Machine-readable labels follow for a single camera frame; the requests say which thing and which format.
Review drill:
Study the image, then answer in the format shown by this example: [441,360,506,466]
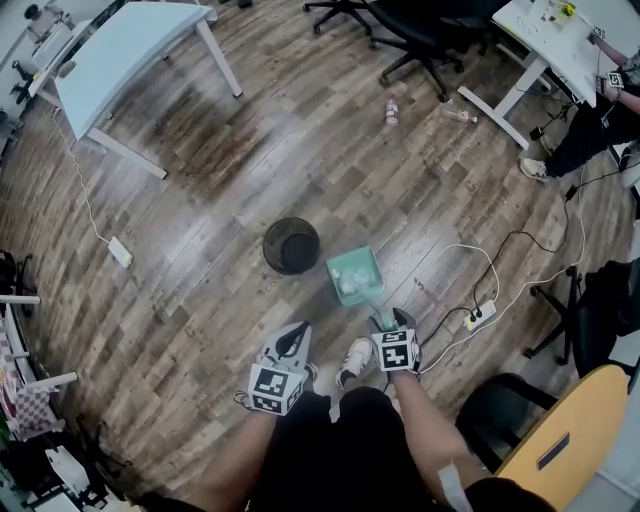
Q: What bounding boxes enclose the white arm strap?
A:
[436,460,475,512]

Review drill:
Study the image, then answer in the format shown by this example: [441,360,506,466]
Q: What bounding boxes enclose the person's right forearm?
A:
[391,371,484,504]

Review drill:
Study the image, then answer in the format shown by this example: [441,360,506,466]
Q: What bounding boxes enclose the black office chair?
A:
[302,0,386,37]
[368,0,506,104]

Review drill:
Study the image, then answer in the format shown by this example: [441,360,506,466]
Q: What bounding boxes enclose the person's white right shoe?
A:
[335,336,374,389]

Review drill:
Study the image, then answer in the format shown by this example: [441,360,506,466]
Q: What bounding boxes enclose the black swivel chair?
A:
[523,258,640,380]

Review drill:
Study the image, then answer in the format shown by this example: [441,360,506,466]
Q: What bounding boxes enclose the thick white cable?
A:
[418,164,587,375]

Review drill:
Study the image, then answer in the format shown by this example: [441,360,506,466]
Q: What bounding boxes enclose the large white desk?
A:
[53,1,245,181]

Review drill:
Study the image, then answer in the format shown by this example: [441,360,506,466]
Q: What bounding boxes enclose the person's left forearm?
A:
[197,408,279,504]

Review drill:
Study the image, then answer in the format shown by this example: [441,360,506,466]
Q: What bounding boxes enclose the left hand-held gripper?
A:
[247,321,314,417]

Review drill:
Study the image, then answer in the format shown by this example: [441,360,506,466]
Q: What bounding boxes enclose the teal plastic dustpan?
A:
[325,244,390,327]

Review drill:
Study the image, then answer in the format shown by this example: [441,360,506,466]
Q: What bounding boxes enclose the white desk with clutter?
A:
[456,0,604,152]

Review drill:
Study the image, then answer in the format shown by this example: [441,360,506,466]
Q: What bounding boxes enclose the pink checked cloth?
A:
[0,319,57,442]

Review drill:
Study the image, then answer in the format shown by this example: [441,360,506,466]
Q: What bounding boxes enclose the black armchair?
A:
[454,372,560,475]

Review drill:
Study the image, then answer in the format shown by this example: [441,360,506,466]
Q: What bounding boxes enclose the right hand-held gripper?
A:
[368,307,421,376]

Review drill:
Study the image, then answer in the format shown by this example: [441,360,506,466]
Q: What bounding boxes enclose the clear plastic bottle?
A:
[441,103,479,126]

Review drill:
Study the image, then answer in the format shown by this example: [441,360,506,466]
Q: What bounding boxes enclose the white drying rack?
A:
[0,293,80,396]

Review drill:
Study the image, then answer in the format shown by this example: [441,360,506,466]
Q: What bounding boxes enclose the white power strip with plugs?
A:
[461,299,498,332]

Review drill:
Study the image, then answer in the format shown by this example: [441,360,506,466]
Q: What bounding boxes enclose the yellow wooden table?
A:
[493,363,630,512]

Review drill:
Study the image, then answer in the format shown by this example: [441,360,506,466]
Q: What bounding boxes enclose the white crumpled paper scraps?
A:
[333,266,377,295]

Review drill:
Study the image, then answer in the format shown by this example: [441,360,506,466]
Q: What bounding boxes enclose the person's black shorts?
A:
[247,385,439,512]

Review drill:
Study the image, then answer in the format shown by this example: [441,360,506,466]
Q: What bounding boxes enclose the long black cable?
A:
[419,184,579,351]

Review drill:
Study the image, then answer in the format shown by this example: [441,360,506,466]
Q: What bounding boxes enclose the thin white power cable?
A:
[51,106,115,247]

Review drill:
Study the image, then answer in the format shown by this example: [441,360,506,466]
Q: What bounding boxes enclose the black mesh trash can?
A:
[262,216,322,277]

